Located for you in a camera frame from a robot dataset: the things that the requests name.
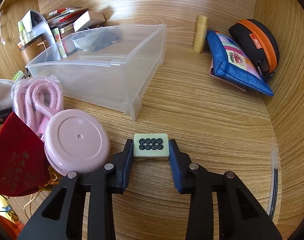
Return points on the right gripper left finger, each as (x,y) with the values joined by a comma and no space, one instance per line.
(60,216)

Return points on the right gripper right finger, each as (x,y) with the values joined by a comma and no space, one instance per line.
(241,216)

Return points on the red velvet pouch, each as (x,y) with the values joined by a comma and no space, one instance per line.
(23,164)

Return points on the pink round jar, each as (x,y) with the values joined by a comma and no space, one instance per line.
(75,141)

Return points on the white mahjong tile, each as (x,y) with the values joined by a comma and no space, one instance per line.
(151,147)

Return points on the white drawstring bag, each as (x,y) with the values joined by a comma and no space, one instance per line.
(5,93)

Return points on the clear pen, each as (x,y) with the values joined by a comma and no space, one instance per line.
(274,184)

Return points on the green orange tube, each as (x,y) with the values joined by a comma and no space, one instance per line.
(18,76)

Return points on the blue patchwork pouch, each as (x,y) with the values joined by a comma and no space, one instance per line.
(231,65)

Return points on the clear plastic storage bin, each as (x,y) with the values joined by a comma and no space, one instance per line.
(115,73)

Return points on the fruit pattern box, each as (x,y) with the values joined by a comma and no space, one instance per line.
(59,42)

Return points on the brown ceramic mug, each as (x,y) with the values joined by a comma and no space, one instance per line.
(33,48)

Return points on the black orange zip case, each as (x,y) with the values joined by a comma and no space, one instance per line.
(259,45)

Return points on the yellow tube bottle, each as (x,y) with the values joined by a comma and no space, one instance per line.
(200,35)

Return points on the green lotion bottle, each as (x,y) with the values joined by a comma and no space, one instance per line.
(22,33)

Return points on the white cardboard box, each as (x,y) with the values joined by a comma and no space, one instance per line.
(88,19)

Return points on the stack of books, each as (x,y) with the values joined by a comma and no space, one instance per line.
(61,21)

